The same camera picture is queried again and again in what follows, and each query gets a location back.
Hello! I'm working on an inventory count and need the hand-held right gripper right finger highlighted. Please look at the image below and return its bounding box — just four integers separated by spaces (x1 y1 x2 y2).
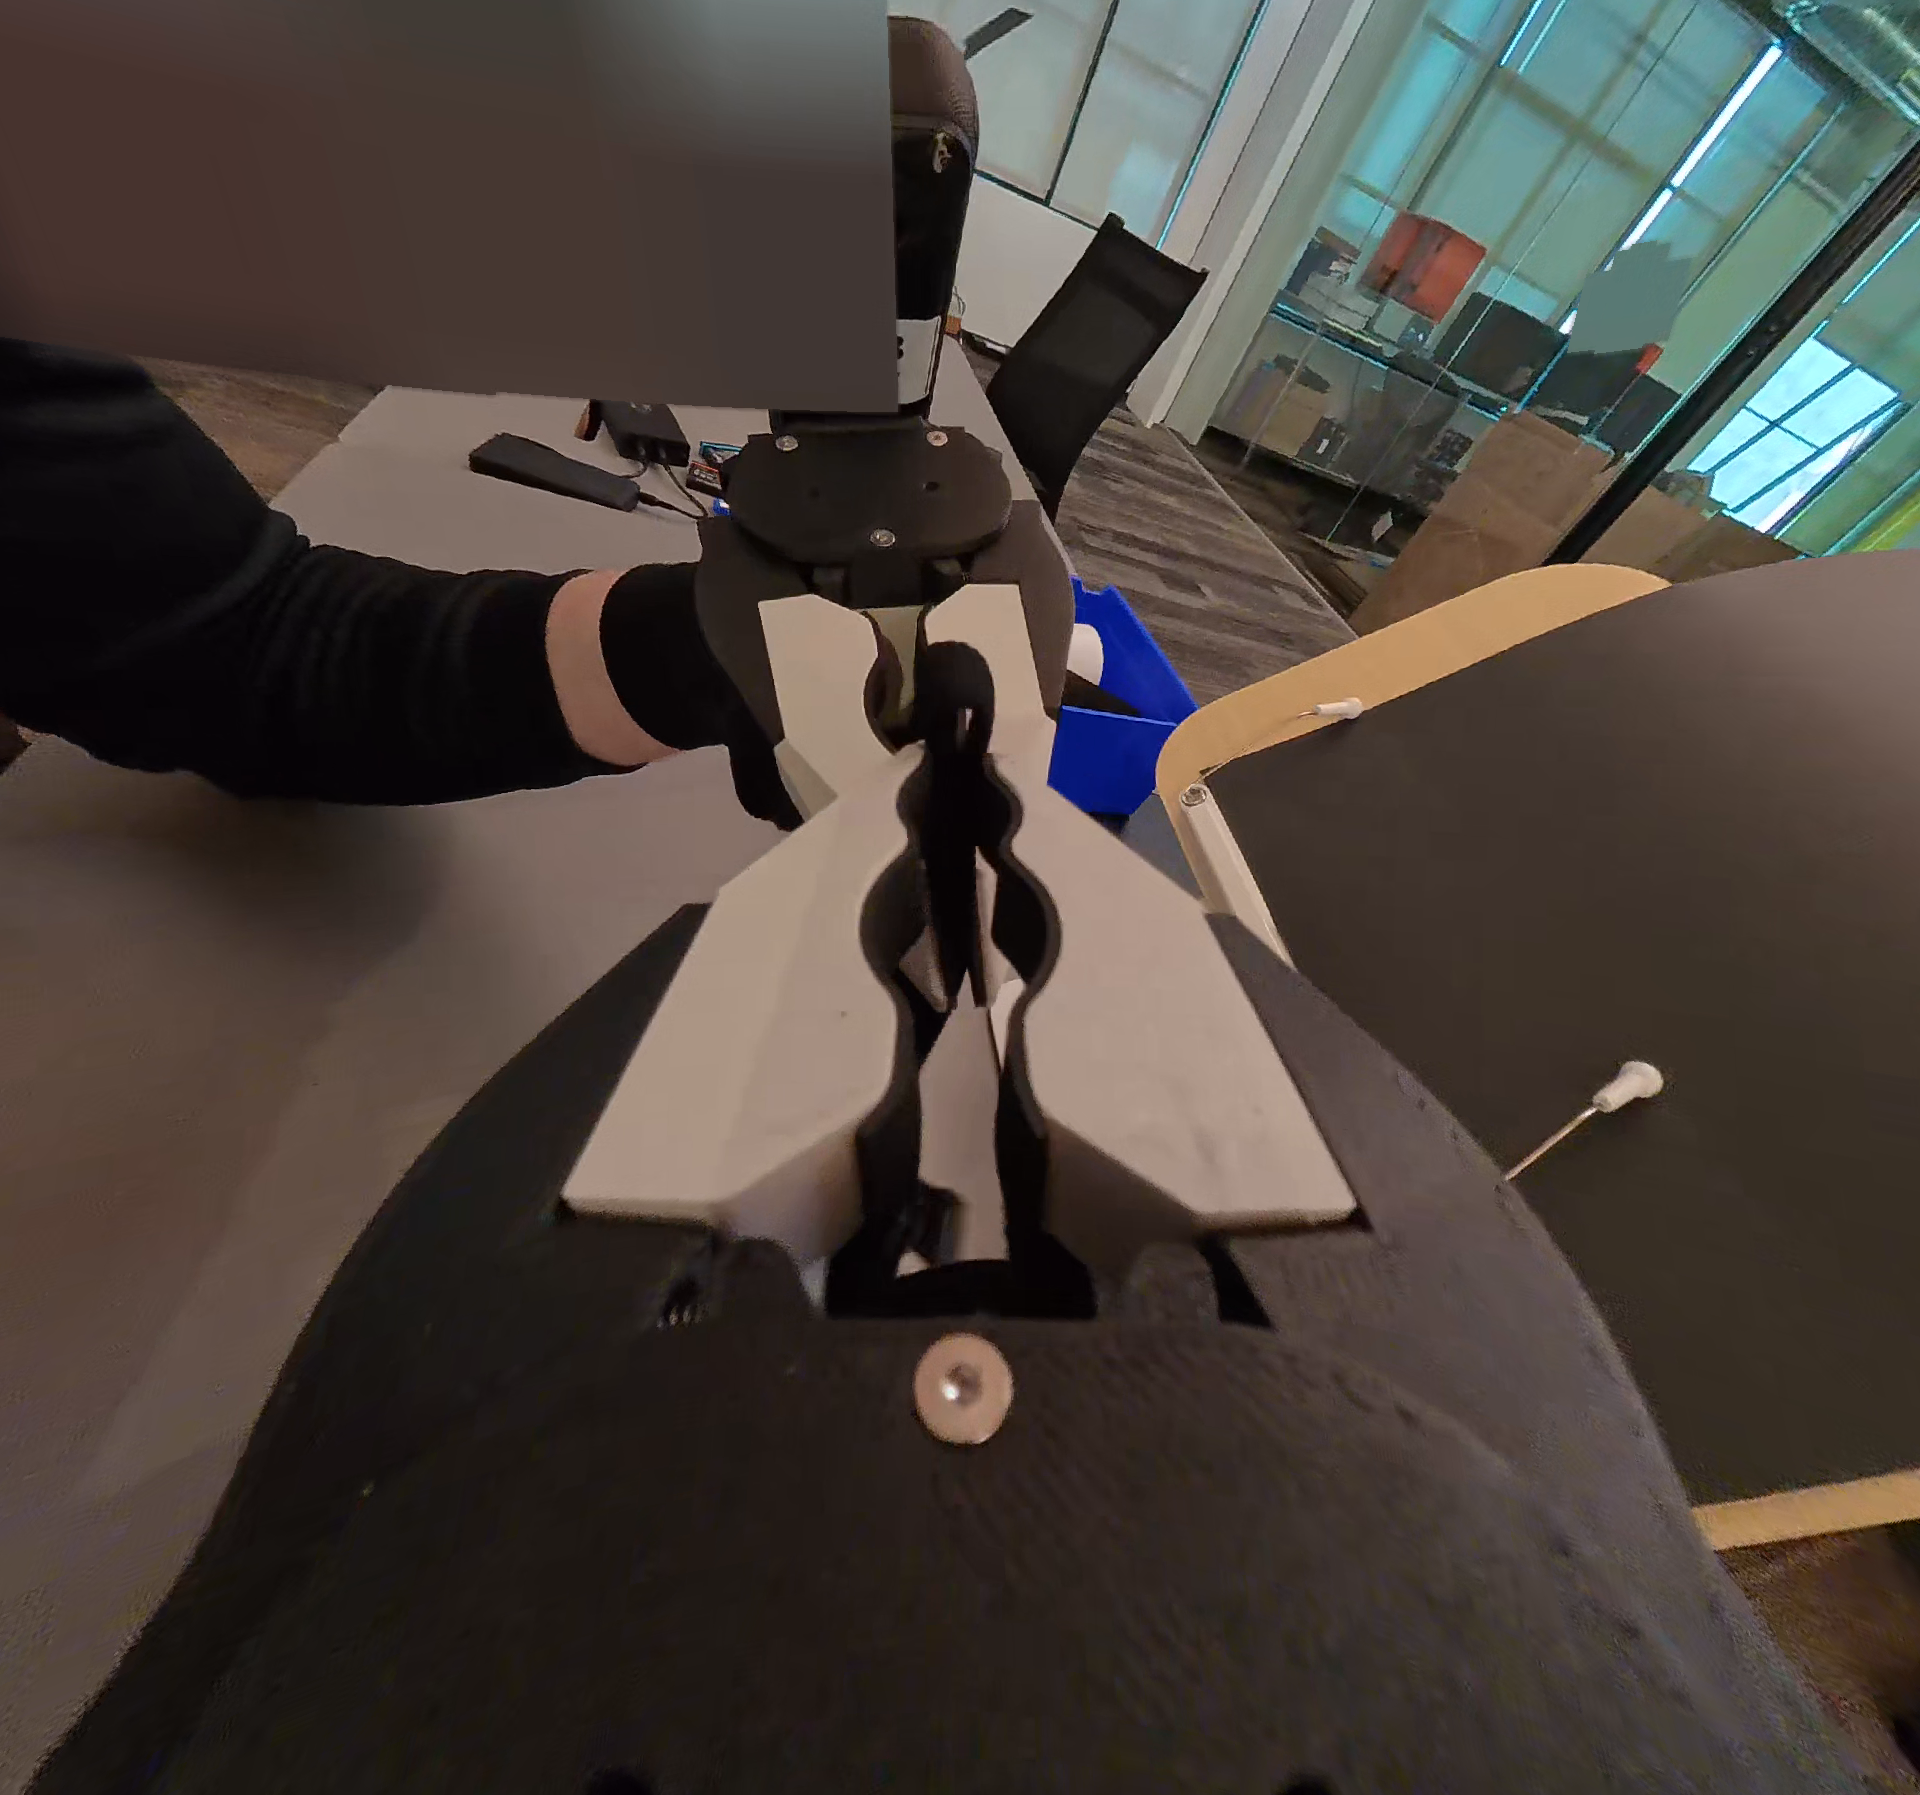
983 761 1362 1255

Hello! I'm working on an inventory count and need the black board with wooden edge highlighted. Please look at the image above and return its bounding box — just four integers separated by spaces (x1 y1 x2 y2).
1156 551 1920 1554

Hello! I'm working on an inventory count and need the black charging hub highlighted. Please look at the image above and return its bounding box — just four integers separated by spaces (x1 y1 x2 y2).
582 396 697 471

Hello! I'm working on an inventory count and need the person's left hand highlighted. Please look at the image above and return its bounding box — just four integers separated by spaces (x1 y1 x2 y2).
597 558 806 834

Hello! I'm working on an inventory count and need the black mesh office chair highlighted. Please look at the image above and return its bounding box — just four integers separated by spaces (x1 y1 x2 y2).
983 212 1211 526

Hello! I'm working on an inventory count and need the blue plastic bin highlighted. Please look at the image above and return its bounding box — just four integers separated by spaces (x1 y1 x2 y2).
1045 573 1200 822

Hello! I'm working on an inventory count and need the black power bank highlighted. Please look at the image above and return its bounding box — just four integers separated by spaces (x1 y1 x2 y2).
467 431 644 515

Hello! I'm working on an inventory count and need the black fabric strap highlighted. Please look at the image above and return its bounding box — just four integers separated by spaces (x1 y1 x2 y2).
825 638 1098 1320

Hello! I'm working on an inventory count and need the person's left forearm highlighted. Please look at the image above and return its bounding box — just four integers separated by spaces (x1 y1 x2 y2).
0 337 680 811

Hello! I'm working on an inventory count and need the orange 3d printer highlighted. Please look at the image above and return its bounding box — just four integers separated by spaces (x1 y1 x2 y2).
1362 212 1490 322

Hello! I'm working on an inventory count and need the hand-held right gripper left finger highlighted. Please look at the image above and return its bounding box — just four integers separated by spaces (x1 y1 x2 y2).
558 757 924 1249

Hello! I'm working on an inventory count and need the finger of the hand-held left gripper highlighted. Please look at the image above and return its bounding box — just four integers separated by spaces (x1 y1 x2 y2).
754 593 905 824
922 584 1061 796

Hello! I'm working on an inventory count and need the brown cardboard box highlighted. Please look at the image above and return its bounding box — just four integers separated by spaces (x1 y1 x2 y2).
1347 412 1618 638
1590 475 1809 582

